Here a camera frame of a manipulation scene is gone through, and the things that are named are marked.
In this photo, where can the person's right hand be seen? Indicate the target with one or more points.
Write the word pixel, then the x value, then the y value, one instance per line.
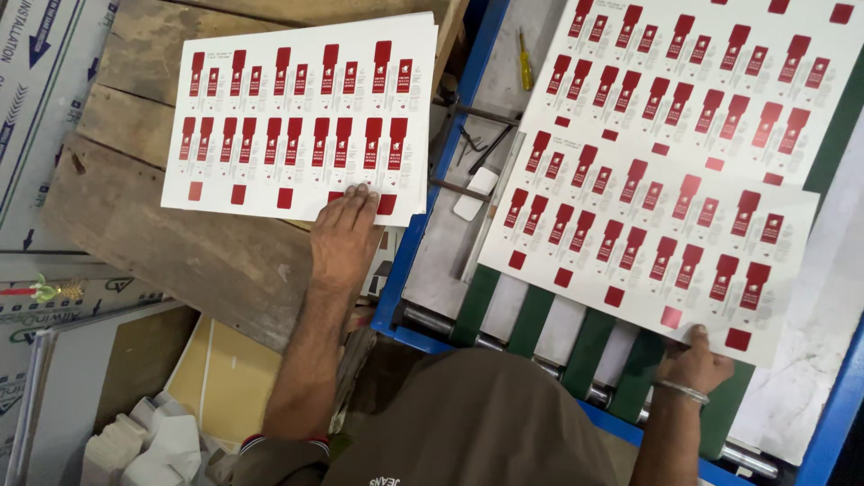
pixel 698 370

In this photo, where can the person's left hand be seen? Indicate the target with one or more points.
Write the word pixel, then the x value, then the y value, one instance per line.
pixel 344 233

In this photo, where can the person's left fingers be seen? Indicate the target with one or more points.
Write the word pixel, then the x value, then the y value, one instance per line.
pixel 354 202

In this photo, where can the stack of red printed sheets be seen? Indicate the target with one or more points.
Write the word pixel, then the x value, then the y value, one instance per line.
pixel 304 115

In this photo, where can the large red printed carton sheet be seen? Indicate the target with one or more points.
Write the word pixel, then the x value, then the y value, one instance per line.
pixel 682 67
pixel 648 236

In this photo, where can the dark metal rod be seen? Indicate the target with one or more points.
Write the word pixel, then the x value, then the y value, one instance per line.
pixel 459 189
pixel 486 113

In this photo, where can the white rectangular block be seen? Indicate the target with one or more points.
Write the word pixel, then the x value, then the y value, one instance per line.
pixel 475 194

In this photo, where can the black hex keys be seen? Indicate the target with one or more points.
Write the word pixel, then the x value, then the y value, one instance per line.
pixel 472 143

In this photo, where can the bundle of brown card strips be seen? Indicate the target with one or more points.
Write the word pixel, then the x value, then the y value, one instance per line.
pixel 351 378

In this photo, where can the worn wooden table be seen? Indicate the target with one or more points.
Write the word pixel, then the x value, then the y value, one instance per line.
pixel 169 256

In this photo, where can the yellow cardboard sheet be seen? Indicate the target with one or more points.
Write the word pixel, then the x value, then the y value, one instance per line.
pixel 229 378

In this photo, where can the person's brown shirt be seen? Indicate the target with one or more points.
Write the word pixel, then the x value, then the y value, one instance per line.
pixel 472 425

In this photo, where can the stack of wrapped white panels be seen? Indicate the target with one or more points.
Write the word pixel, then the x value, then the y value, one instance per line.
pixel 101 297

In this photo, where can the heap of white paper scraps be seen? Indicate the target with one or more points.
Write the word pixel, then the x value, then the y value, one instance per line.
pixel 155 445

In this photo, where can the small artificial flower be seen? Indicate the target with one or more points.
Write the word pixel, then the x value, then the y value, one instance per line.
pixel 44 290

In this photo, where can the white panel with blue arrows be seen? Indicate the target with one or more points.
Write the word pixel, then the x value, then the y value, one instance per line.
pixel 40 101

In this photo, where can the grey board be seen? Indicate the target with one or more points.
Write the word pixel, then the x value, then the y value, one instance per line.
pixel 74 391

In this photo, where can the wrinkled white paper sheet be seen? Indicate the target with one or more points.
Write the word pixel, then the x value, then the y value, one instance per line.
pixel 803 351

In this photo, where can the blue frame conveyor machine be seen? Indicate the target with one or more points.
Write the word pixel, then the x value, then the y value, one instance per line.
pixel 418 229

